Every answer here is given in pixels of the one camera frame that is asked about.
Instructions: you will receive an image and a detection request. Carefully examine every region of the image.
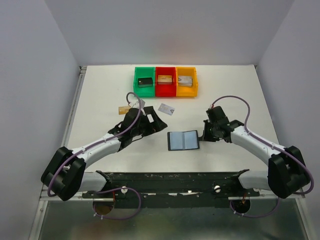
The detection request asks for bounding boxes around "black leather card holder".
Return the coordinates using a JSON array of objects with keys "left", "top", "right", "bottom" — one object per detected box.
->
[{"left": 167, "top": 130, "right": 200, "bottom": 151}]

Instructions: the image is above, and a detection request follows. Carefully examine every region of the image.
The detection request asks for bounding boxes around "purple cable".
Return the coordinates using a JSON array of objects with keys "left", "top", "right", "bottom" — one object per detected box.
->
[
  {"left": 211, "top": 95, "right": 315, "bottom": 218},
  {"left": 47, "top": 91, "right": 143, "bottom": 221}
]

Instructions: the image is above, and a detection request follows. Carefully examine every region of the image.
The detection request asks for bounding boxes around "silver credit card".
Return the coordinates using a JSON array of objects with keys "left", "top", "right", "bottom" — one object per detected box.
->
[{"left": 158, "top": 103, "right": 175, "bottom": 116}]

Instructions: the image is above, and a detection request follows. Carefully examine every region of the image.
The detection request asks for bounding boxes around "green plastic bin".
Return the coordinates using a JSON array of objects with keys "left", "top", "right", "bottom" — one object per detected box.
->
[{"left": 133, "top": 66, "right": 156, "bottom": 98}]

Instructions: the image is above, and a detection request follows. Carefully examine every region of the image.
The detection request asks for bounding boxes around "gold card in red bin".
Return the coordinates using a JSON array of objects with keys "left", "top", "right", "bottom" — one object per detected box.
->
[{"left": 157, "top": 75, "right": 173, "bottom": 85}]

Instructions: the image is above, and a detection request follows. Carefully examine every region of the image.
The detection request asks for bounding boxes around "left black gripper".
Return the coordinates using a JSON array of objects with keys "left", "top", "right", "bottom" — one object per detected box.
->
[{"left": 131, "top": 109, "right": 168, "bottom": 138}]

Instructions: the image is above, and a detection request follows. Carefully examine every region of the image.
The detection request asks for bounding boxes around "orange plastic bin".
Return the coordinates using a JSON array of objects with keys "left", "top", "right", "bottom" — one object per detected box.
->
[{"left": 175, "top": 66, "right": 198, "bottom": 98}]

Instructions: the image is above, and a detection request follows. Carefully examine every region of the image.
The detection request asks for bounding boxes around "red plastic bin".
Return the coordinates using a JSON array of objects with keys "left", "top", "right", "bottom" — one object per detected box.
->
[{"left": 155, "top": 66, "right": 177, "bottom": 98}]

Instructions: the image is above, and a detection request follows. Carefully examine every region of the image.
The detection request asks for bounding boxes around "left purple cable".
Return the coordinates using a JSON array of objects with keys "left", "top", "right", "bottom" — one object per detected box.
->
[{"left": 47, "top": 91, "right": 143, "bottom": 221}]

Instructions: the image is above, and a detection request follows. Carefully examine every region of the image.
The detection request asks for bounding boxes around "aluminium frame rail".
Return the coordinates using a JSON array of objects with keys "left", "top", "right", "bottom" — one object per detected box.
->
[{"left": 27, "top": 65, "right": 87, "bottom": 240}]

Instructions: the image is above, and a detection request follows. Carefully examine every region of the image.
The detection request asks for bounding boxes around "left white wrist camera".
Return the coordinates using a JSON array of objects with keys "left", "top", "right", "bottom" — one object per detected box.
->
[{"left": 129, "top": 99, "right": 145, "bottom": 109}]

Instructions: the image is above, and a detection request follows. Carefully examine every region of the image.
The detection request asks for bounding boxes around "gold VIP card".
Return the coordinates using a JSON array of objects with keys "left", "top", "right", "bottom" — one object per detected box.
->
[{"left": 118, "top": 105, "right": 131, "bottom": 115}]

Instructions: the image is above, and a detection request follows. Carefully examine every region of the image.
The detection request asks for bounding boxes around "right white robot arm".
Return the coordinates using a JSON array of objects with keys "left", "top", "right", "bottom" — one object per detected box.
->
[{"left": 201, "top": 106, "right": 312, "bottom": 199}]

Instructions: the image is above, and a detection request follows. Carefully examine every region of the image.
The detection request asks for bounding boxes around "black card in green bin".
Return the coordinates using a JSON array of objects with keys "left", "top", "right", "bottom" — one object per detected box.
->
[{"left": 137, "top": 77, "right": 153, "bottom": 88}]

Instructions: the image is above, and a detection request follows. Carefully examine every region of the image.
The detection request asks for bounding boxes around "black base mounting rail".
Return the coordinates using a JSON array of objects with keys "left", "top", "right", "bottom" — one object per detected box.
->
[{"left": 82, "top": 171, "right": 260, "bottom": 209}]

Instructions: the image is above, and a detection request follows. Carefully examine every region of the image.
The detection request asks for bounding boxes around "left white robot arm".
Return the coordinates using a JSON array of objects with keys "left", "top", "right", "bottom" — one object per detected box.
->
[{"left": 40, "top": 106, "right": 168, "bottom": 201}]

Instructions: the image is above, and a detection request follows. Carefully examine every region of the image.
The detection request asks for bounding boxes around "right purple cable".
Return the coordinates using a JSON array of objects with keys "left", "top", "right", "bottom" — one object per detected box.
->
[{"left": 211, "top": 95, "right": 315, "bottom": 218}]

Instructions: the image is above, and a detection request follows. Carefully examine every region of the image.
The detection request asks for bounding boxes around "silver card in orange bin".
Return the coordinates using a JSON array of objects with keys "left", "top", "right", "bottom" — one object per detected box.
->
[{"left": 177, "top": 75, "right": 193, "bottom": 87}]

